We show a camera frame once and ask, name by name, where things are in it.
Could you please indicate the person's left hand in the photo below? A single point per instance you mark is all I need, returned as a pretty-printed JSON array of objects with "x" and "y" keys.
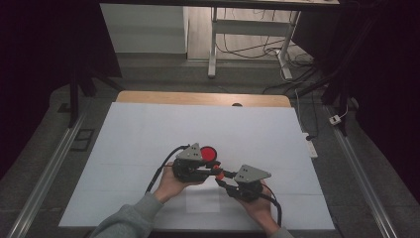
[{"x": 170, "y": 188}]

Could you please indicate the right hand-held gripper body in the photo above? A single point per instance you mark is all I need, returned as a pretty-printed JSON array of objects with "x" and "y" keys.
[{"x": 251, "y": 175}]

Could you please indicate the white power strip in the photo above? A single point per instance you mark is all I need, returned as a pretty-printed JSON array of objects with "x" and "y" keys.
[{"x": 311, "y": 147}]

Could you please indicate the small white adapter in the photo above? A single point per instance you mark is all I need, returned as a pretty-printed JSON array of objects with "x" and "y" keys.
[{"x": 335, "y": 119}]

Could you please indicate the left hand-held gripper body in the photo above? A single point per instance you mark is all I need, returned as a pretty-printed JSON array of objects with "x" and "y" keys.
[{"x": 189, "y": 167}]

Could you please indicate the white cabinet panel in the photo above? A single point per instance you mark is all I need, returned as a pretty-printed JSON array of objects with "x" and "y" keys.
[{"x": 142, "y": 28}]

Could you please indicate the black floor plate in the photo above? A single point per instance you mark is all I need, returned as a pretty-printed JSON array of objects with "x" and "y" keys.
[{"x": 82, "y": 139}]

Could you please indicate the orange bottle cap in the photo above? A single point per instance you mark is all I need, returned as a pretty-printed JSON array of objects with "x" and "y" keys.
[{"x": 220, "y": 176}]

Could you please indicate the white desk frame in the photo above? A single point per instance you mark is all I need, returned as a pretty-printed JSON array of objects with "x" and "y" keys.
[{"x": 251, "y": 28}]

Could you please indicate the white paper sheet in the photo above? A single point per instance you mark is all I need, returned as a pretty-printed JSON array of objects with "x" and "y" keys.
[{"x": 203, "y": 201}]

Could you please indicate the wooden table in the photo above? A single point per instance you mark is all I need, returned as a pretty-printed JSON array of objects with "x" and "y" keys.
[{"x": 198, "y": 98}]

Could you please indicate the dark curtain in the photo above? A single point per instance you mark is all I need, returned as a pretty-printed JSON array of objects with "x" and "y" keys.
[
  {"x": 396, "y": 82},
  {"x": 33, "y": 66}
]

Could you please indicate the aluminium rail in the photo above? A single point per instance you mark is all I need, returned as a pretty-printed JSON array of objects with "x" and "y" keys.
[
  {"x": 360, "y": 172},
  {"x": 49, "y": 172}
]

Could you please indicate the black stand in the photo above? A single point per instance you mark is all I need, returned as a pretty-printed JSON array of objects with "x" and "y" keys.
[
  {"x": 74, "y": 99},
  {"x": 343, "y": 82}
]

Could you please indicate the person's right hand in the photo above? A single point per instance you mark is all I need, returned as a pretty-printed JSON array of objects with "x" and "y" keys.
[{"x": 264, "y": 211}]

